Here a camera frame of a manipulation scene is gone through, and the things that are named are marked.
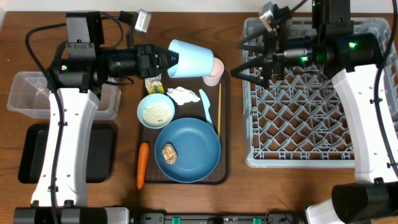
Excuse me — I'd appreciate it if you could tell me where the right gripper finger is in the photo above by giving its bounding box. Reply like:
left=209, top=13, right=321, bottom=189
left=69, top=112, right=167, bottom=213
left=230, top=57, right=267, bottom=86
left=238, top=29, right=267, bottom=52

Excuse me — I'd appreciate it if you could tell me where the pink cup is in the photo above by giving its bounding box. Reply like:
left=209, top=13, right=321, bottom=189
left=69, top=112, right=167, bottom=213
left=203, top=58, right=224, bottom=86

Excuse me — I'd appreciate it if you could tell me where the light blue cup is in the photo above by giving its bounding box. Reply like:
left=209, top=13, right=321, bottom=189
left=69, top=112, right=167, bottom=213
left=167, top=40, right=214, bottom=78

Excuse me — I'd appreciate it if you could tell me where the foil snack wrapper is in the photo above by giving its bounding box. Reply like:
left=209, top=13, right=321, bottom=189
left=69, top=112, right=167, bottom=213
left=144, top=74, right=165, bottom=95

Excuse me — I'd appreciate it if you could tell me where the white tissue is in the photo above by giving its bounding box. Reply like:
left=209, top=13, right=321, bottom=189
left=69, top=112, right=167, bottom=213
left=167, top=86, right=200, bottom=106

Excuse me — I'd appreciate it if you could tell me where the dark blue plate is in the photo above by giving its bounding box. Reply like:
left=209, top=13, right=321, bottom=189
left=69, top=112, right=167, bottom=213
left=154, top=118, right=221, bottom=183

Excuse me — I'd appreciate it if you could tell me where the orange carrot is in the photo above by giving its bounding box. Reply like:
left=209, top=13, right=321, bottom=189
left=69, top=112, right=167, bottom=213
left=136, top=142, right=150, bottom=189

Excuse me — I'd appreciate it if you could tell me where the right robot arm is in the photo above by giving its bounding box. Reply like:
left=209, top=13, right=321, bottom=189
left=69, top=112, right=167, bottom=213
left=231, top=1, right=397, bottom=223

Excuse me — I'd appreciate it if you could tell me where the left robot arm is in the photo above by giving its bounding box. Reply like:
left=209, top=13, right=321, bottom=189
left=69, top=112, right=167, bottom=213
left=14, top=10, right=178, bottom=223

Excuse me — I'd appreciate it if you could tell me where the grey plastic dishwasher rack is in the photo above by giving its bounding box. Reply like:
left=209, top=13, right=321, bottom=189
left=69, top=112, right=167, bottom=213
left=243, top=17, right=397, bottom=168

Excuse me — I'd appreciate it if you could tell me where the wooden chopstick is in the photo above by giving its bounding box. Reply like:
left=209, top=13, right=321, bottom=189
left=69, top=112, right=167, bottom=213
left=217, top=83, right=222, bottom=139

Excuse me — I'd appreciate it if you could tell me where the light blue plastic knife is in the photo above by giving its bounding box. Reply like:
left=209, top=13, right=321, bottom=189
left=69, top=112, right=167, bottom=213
left=199, top=89, right=214, bottom=128

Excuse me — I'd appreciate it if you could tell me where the light blue bowl with rice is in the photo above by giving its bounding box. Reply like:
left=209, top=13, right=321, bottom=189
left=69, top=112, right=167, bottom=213
left=137, top=93, right=175, bottom=129

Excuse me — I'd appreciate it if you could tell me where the brown serving tray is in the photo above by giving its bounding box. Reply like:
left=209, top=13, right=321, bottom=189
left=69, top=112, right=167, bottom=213
left=139, top=72, right=230, bottom=185

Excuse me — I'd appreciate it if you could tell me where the brown food scrap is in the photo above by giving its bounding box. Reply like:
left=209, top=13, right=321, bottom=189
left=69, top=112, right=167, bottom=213
left=162, top=143, right=178, bottom=165

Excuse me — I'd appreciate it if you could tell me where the black tray bin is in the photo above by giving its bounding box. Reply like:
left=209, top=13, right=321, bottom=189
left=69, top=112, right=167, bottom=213
left=18, top=123, right=117, bottom=184

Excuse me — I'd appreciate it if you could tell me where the clear plastic bin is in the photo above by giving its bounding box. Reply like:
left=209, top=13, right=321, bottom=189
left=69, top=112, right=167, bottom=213
left=7, top=72, right=121, bottom=121

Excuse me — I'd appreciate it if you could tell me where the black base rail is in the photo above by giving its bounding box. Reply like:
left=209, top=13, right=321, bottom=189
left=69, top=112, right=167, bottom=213
left=129, top=212, right=307, bottom=224

